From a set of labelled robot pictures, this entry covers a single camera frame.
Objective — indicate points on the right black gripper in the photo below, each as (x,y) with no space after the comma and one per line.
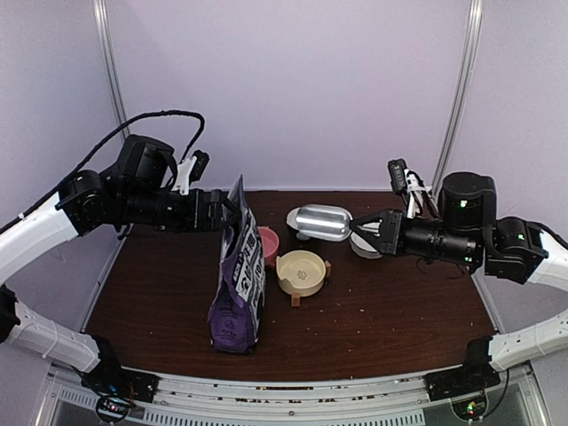
(390,231)

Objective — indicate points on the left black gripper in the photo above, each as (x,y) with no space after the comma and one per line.
(209,221)

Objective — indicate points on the metal food scoop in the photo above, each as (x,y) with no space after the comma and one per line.
(324,222)

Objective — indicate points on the purple pet food bag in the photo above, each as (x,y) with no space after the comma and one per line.
(235,314)

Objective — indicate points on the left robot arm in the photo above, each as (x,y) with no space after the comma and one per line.
(145,186)

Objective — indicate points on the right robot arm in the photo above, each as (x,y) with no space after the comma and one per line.
(467,232)

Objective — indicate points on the white scalloped bowl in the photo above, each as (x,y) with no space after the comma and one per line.
(361,248)

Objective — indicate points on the pink cat-ear bowl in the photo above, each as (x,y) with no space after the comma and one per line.
(271,244)

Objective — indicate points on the dark blue ceramic bowl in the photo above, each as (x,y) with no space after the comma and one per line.
(292,226)

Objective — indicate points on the cream cat-ear bowl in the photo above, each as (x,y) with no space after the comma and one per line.
(300,274)

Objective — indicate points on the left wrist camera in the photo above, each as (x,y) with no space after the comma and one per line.
(189,171)

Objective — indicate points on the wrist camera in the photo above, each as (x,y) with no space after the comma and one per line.
(409,186)
(189,171)

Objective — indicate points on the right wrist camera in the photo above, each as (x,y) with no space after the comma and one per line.
(409,186)

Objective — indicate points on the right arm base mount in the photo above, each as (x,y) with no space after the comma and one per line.
(466,385)

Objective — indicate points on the front aluminium rail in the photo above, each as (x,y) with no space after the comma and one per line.
(391,400)

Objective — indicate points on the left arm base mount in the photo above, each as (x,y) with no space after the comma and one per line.
(118,388)

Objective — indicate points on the left aluminium frame post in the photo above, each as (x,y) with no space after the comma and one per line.
(106,46)

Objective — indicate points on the aluminium frame post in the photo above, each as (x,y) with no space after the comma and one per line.
(106,46)
(468,60)

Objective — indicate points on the right aluminium frame post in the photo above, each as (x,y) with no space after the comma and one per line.
(468,60)

